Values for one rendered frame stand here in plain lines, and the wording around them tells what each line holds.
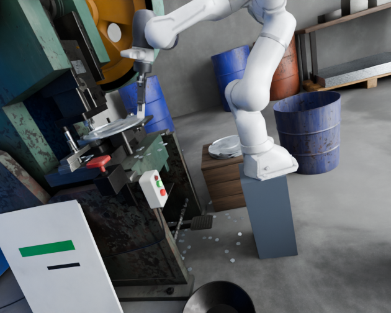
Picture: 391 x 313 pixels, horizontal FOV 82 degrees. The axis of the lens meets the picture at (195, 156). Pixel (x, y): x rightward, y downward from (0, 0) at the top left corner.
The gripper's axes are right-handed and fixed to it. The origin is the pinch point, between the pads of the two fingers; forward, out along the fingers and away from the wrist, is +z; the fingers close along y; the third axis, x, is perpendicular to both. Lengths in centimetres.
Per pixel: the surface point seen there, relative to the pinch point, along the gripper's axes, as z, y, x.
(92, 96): -4.2, -1.7, 19.9
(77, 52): -20.4, 7.4, 28.2
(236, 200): 56, 18, -61
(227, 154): 26, 23, -50
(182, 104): 56, 337, -34
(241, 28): -82, 304, -114
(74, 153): 18.0, -12.5, 24.8
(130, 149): 17.8, -3.7, 3.8
